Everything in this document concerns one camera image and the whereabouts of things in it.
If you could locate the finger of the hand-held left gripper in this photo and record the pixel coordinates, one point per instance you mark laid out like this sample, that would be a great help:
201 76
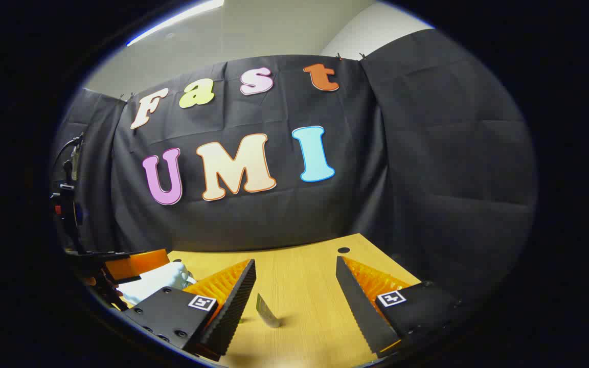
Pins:
105 291
138 263

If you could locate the black backdrop cloth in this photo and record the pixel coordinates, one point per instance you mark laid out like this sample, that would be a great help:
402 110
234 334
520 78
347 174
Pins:
427 153

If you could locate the white suitcase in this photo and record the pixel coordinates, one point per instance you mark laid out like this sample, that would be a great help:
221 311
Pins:
156 283

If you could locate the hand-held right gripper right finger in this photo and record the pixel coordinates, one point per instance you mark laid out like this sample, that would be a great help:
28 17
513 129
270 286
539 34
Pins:
358 312

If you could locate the silver green skin care tube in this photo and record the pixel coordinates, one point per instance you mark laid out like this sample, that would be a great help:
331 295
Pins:
268 312

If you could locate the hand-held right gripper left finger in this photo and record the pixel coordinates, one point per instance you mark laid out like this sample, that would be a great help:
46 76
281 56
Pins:
235 306

